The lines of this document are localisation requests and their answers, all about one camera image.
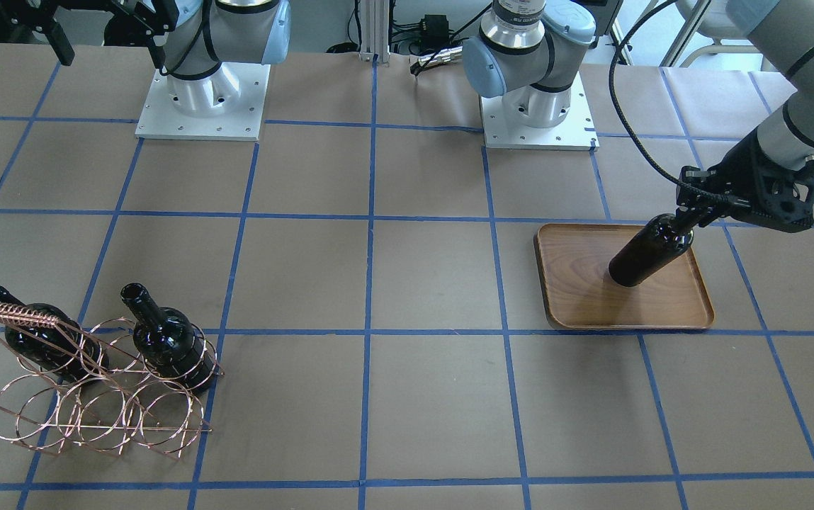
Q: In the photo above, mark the aluminium frame post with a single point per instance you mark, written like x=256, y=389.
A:
x=373, y=27

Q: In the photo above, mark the black power adapter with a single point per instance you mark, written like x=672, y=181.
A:
x=434, y=30

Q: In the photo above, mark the copper wire bottle basket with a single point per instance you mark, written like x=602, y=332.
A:
x=118, y=403

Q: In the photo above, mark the dark wine bottle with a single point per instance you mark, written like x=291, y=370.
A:
x=168, y=342
x=31, y=333
x=663, y=239

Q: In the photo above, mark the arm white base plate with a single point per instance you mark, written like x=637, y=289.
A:
x=577, y=127
x=229, y=113

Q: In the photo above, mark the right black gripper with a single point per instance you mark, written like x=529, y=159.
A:
x=108, y=8

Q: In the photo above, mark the wooden tray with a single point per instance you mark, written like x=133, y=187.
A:
x=578, y=292

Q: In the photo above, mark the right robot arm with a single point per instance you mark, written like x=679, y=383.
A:
x=191, y=43

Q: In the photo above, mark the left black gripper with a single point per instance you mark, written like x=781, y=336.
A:
x=742, y=165

